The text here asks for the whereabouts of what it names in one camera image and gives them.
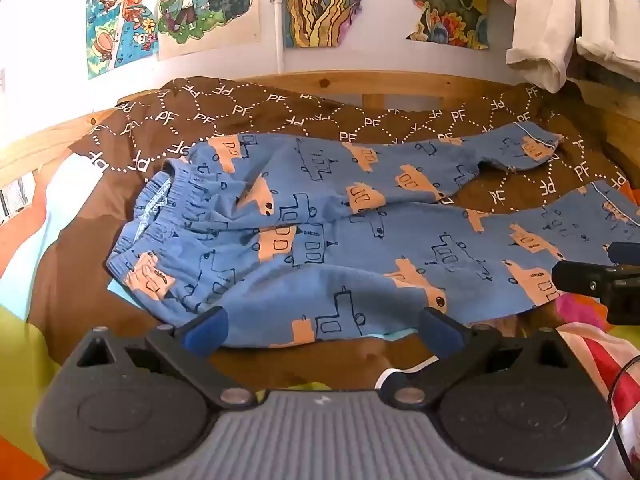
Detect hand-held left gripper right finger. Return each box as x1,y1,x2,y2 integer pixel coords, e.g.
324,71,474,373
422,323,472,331
388,306,584,409

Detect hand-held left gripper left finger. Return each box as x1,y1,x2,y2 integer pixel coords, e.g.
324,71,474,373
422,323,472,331
62,306,259,409

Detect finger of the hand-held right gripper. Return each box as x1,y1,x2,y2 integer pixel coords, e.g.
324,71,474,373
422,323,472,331
551,259,621,296
606,241,640,267

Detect blue printed pants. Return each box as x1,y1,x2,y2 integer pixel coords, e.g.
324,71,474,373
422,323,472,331
105,121,640,350

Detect dark cloth with white trim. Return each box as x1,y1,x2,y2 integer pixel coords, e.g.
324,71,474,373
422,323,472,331
374,357,442,392

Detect white hanging cloth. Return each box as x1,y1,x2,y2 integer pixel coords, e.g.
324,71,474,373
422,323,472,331
505,0,585,94
575,0,640,84

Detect brown patterned blanket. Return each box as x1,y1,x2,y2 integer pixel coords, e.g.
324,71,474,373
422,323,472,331
67,76,640,211

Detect black cable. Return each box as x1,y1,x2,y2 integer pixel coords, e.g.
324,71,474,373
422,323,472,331
606,359,640,480

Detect wooden bed frame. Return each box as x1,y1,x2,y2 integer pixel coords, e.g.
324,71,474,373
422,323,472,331
0,71,640,221

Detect white wall pipe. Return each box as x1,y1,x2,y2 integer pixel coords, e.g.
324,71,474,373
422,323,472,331
271,0,287,75

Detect blond figure wall poster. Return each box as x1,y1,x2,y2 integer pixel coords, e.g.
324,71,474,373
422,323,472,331
157,0,264,62

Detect orange-haired figure wall poster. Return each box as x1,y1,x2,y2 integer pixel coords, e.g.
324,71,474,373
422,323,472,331
86,0,162,81

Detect colourful torn wall poster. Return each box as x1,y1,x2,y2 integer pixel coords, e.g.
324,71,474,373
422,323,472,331
283,0,492,52

